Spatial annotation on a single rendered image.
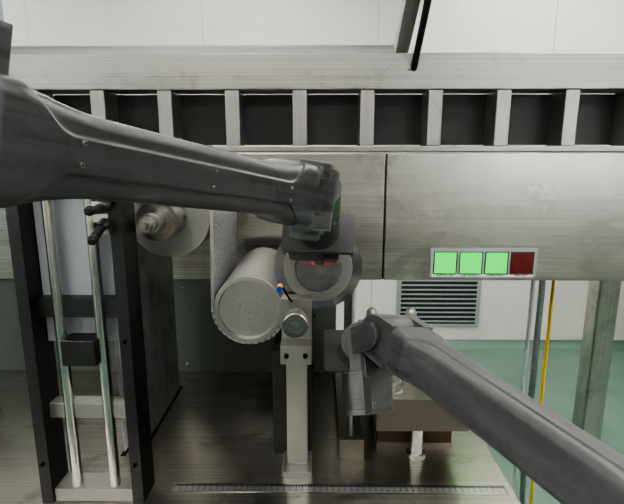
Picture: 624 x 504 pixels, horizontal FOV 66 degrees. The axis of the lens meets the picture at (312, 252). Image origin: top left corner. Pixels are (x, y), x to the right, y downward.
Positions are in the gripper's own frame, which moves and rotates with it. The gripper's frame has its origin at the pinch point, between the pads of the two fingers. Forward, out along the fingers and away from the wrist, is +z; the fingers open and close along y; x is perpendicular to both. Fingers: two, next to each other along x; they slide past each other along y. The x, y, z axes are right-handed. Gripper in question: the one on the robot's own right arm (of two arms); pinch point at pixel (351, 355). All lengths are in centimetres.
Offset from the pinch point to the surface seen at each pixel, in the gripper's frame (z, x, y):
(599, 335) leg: 47, 11, 73
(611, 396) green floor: 216, -1, 173
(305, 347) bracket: -10.7, 0.2, -8.1
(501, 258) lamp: 19.9, 24.7, 37.0
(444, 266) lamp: 20.9, 22.9, 23.8
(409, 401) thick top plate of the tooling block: -2.8, -7.8, 9.5
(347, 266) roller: -11.3, 13.4, -1.2
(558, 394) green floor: 218, 0, 142
